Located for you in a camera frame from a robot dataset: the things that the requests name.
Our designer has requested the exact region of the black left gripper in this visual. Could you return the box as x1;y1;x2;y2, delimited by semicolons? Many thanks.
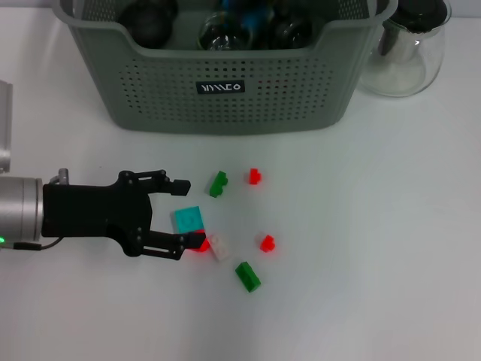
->
41;169;208;261

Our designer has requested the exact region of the green toy brick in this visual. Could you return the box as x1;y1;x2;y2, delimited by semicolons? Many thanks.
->
207;170;229;198
234;261;262;293

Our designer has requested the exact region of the blue square toy brick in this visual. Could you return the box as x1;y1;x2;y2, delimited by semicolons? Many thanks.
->
240;7;265;34

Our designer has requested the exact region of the grey-green perforated storage bin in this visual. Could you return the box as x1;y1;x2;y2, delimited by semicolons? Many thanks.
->
50;0;399;135

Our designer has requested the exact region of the teal square toy brick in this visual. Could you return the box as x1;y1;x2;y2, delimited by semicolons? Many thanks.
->
172;205;207;235

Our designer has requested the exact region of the red-orange sloped toy brick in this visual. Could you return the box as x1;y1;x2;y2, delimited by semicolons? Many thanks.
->
189;229;212;254

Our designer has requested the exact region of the white two-stud toy brick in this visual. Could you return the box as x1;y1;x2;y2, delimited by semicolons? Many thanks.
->
207;232;231;262

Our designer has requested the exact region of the black round teapot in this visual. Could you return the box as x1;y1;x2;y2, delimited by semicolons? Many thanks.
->
119;0;178;49

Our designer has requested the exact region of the glass teapot with black lid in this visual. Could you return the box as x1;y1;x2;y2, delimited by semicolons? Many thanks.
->
355;0;452;99

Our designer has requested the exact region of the silver plug with clear cable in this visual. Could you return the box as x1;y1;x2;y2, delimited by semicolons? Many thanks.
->
50;168;71;187

